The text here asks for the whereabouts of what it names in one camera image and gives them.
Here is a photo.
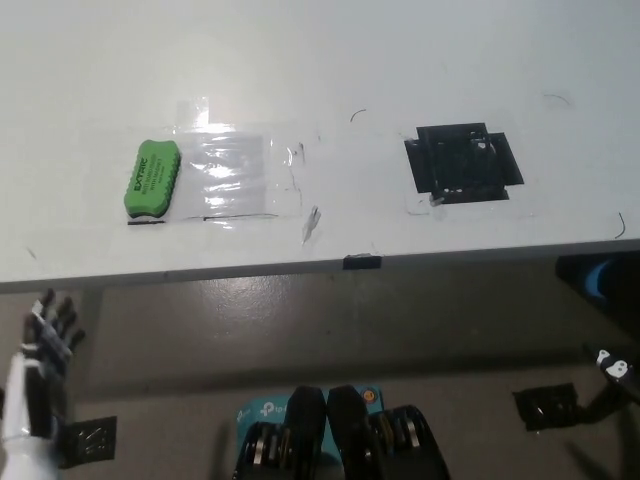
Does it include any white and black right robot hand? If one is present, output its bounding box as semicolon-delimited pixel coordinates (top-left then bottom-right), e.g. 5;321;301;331
584;344;640;401

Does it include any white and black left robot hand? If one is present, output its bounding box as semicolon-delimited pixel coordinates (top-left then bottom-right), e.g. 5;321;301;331
0;288;86;480

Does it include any green whiteboard eraser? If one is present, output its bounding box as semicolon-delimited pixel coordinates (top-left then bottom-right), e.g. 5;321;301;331
122;138;182;221

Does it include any black floor tape patch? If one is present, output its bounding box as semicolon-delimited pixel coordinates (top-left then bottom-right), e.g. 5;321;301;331
57;415;119;469
512;382;581;434

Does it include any black and blue object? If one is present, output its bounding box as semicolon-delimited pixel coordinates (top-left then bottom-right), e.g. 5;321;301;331
554;254;640;309

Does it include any teal tp-link router box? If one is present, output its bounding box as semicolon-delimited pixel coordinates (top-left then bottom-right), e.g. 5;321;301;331
234;384;384;480

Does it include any black tape square patch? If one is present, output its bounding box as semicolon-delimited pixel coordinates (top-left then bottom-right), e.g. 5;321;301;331
403;121;525;205

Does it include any small black tape piece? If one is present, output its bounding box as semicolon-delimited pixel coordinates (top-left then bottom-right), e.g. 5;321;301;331
342;253;384;272

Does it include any clear tape patch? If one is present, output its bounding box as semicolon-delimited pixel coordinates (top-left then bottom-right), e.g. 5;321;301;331
177;97;301;222

